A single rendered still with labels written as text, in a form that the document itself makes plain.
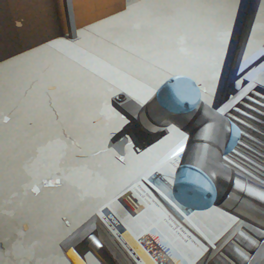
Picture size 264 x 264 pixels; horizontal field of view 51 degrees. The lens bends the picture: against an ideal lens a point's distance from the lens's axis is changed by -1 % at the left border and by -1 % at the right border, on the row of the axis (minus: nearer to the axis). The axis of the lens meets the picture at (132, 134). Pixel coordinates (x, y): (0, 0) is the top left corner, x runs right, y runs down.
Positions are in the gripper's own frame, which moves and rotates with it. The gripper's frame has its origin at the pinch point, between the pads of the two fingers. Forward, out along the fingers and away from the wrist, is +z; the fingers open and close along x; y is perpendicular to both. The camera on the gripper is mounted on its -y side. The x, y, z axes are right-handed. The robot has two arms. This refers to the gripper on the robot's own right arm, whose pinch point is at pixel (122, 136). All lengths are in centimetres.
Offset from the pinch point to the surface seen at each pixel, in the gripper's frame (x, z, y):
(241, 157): 52, 20, 33
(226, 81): 104, 51, -1
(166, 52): 189, 178, -78
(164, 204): -1.3, -0.7, 23.7
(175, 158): 13.6, 4.3, 15.2
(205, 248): -2.0, -8.8, 37.5
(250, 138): 64, 22, 30
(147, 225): -9.7, -1.6, 25.0
